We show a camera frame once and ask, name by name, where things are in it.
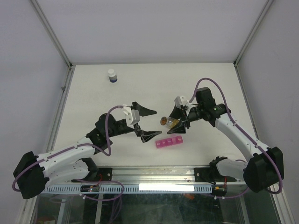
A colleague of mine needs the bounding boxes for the right aluminium frame post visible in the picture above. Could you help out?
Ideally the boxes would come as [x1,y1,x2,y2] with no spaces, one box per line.
[233,0,275,67]

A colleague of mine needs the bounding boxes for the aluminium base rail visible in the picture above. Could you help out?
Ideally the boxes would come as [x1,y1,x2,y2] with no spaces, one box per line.
[58,166,248,185]

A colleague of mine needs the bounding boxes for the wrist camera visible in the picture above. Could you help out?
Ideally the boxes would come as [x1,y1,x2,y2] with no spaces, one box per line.
[122,105,140,126]
[174,96,189,108]

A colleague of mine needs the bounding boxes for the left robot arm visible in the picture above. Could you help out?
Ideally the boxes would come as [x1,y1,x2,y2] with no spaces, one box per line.
[12,102,161,199]

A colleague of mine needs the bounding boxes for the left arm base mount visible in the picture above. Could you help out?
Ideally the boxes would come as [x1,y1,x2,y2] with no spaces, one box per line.
[71,158,113,182]

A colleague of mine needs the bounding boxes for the left aluminium frame post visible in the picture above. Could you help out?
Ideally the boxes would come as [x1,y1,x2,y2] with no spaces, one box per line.
[29,0,72,69]

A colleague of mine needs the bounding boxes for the clear bottle yellow capsules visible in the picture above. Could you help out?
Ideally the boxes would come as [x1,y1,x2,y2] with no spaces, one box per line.
[160,117,179,129]

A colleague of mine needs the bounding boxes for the white slotted cable duct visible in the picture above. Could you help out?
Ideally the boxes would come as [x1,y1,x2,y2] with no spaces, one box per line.
[38,184,221,195]

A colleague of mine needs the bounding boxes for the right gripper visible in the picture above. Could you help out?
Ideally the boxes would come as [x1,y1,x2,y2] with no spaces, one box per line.
[164,105,204,134]

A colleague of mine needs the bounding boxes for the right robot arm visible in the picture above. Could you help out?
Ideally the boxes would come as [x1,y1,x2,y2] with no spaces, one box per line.
[168,87,284,193]

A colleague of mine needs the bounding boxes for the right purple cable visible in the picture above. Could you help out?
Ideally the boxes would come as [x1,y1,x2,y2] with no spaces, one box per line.
[188,78,285,195]

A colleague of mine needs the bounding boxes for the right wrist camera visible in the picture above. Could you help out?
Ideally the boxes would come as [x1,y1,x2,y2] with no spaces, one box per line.
[174,96,189,108]

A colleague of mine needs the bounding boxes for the aluminium frame post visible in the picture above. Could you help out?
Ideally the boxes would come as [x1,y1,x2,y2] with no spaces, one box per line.
[29,0,72,69]
[233,0,275,67]

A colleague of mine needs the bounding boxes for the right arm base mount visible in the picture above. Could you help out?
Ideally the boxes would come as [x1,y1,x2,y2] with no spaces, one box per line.
[194,156,248,196]

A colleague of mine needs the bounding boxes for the pink weekly pill organizer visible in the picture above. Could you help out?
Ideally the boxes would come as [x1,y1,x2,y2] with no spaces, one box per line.
[155,135,184,149]

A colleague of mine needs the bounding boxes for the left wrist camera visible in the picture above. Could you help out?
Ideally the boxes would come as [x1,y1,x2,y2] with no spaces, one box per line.
[122,105,140,126]

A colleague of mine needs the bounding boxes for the white capped pill bottle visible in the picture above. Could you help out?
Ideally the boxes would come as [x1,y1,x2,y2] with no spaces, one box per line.
[107,69,118,83]

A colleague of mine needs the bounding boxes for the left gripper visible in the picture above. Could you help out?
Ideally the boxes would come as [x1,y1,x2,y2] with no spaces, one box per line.
[107,103,162,141]

